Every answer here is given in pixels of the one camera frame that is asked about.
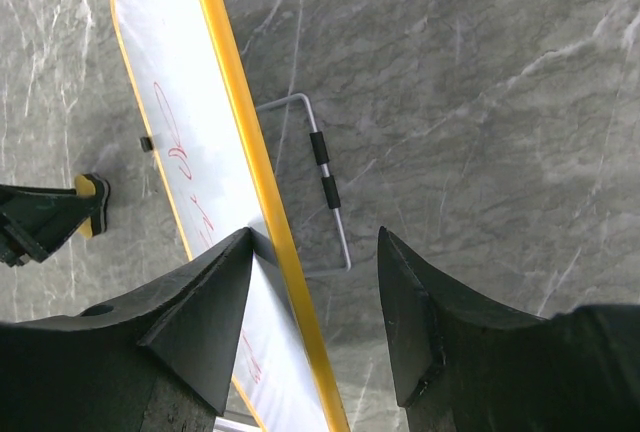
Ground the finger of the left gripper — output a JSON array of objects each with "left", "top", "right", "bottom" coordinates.
[{"left": 1, "top": 185, "right": 92, "bottom": 267}]

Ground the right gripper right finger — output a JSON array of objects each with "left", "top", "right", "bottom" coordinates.
[{"left": 377, "top": 228, "right": 639, "bottom": 431}]

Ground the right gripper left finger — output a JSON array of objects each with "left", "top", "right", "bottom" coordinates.
[{"left": 1, "top": 228, "right": 253, "bottom": 431}]

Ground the yellow bone-shaped eraser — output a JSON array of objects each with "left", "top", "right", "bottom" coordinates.
[{"left": 74, "top": 173, "right": 111, "bottom": 239}]

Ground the yellow-framed whiteboard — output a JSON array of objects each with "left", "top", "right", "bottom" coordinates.
[{"left": 110, "top": 0, "right": 349, "bottom": 431}]

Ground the whiteboard metal wire stand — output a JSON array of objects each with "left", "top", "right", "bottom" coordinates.
[{"left": 213, "top": 93, "right": 352, "bottom": 432}]

